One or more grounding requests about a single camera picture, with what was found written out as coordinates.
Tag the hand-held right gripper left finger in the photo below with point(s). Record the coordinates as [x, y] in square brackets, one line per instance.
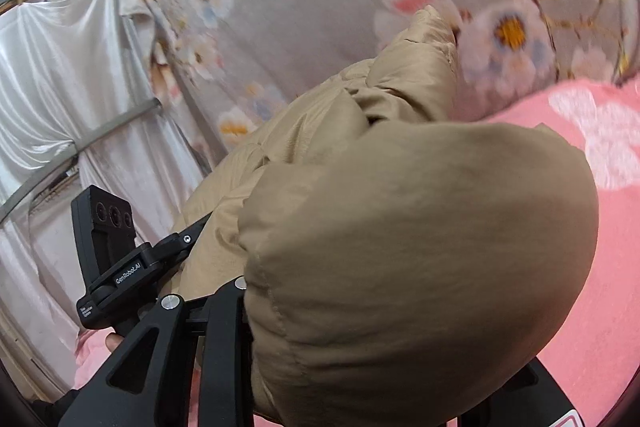
[220, 337]

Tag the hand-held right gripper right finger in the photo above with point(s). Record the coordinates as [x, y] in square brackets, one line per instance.
[532, 394]

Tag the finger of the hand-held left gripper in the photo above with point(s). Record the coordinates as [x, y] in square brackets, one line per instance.
[182, 239]

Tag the khaki puffer jacket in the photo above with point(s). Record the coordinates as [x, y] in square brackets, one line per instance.
[400, 232]

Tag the person's left hand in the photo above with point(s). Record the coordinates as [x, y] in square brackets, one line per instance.
[114, 342]

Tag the metal rod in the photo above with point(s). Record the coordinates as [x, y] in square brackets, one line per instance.
[80, 152]

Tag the white satin curtain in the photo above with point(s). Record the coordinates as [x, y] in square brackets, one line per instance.
[55, 107]

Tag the pink blanket with white bows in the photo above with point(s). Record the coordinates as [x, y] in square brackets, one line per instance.
[600, 207]

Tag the grey floral bedsheet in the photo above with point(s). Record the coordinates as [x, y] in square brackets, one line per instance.
[310, 7]

